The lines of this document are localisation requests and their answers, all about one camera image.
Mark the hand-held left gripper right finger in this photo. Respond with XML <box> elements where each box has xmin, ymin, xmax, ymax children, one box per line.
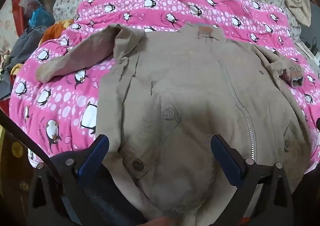
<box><xmin>210</xmin><ymin>134</ymin><xmax>294</xmax><ymax>226</ymax></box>

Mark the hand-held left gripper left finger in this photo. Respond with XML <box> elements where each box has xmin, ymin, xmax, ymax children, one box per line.
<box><xmin>28</xmin><ymin>134</ymin><xmax>110</xmax><ymax>226</ymax></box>

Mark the beige zip jacket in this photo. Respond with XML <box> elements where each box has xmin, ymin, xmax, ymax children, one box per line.
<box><xmin>35</xmin><ymin>23</ymin><xmax>317</xmax><ymax>224</ymax></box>

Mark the grey clothes pile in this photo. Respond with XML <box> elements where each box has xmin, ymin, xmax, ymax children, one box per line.
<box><xmin>5</xmin><ymin>26</ymin><xmax>48</xmax><ymax>71</ymax></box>

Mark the black curved bar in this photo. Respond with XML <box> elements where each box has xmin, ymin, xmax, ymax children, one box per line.
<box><xmin>0</xmin><ymin>111</ymin><xmax>65</xmax><ymax>186</ymax></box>

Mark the blue plastic bag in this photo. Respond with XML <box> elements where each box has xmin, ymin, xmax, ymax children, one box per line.
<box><xmin>29</xmin><ymin>7</ymin><xmax>55</xmax><ymax>28</ymax></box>

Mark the pink penguin print blanket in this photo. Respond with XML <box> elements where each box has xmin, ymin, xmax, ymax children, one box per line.
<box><xmin>9</xmin><ymin>0</ymin><xmax>320</xmax><ymax>174</ymax></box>

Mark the red frame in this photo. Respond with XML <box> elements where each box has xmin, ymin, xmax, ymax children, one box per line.
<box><xmin>14</xmin><ymin>0</ymin><xmax>27</xmax><ymax>33</ymax></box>

